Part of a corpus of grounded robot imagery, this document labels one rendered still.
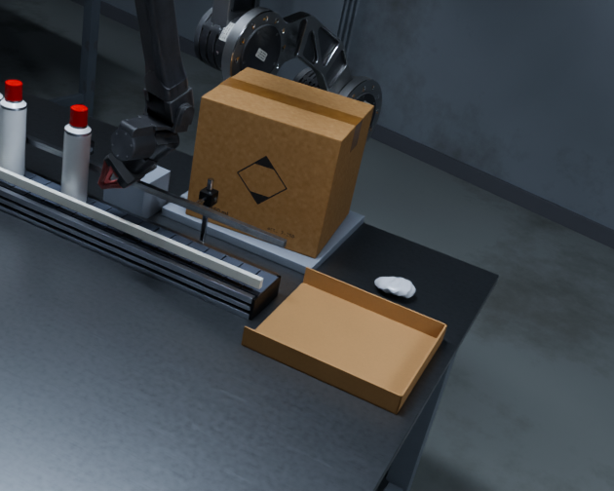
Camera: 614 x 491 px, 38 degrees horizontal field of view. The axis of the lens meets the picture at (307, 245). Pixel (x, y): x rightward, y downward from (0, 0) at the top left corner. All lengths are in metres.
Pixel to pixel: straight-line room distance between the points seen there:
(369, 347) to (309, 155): 0.39
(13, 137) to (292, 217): 0.58
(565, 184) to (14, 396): 3.31
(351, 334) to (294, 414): 0.26
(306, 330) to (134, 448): 0.44
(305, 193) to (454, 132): 2.80
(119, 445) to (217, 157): 0.70
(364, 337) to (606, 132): 2.72
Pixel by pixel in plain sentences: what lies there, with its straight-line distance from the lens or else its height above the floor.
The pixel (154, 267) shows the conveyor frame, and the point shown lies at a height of 0.85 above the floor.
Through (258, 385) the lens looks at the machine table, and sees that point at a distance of 1.50.
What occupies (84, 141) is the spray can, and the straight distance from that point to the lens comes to 1.76.
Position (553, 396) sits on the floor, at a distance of 3.17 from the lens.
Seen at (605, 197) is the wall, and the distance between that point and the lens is 4.30.
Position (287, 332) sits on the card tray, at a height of 0.83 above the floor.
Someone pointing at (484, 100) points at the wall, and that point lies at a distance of 4.42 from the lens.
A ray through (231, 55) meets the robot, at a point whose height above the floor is 1.14.
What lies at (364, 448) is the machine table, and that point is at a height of 0.83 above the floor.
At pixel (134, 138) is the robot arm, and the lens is 1.58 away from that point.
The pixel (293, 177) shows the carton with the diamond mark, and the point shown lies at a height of 1.01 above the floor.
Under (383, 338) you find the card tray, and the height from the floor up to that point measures 0.83.
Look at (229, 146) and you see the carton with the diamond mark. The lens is 1.80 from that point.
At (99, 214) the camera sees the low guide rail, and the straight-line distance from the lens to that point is 1.74.
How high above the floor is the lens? 1.77
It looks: 30 degrees down
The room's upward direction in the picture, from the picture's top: 12 degrees clockwise
